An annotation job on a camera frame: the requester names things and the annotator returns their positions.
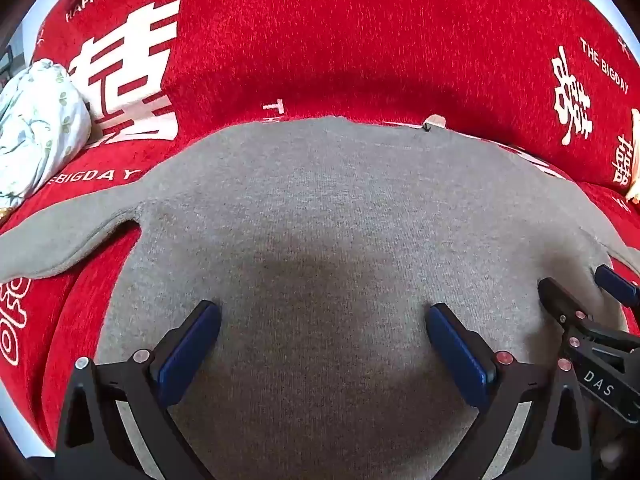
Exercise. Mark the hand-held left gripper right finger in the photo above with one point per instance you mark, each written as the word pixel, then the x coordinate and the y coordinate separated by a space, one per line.
pixel 457 357

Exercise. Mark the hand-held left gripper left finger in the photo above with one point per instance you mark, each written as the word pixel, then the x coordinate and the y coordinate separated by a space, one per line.
pixel 187 360

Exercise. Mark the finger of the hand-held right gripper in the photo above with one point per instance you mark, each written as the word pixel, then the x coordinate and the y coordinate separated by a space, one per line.
pixel 619 284
pixel 556 297

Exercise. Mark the grey knit sweater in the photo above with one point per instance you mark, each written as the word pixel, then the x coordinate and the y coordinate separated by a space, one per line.
pixel 325 270

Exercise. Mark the beige object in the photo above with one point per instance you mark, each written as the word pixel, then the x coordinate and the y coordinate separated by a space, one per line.
pixel 635 160

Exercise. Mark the white floral cloth bundle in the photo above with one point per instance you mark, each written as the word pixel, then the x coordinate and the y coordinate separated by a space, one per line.
pixel 37 125

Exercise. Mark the red printed blanket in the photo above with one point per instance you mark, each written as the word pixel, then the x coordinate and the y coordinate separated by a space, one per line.
pixel 325 35

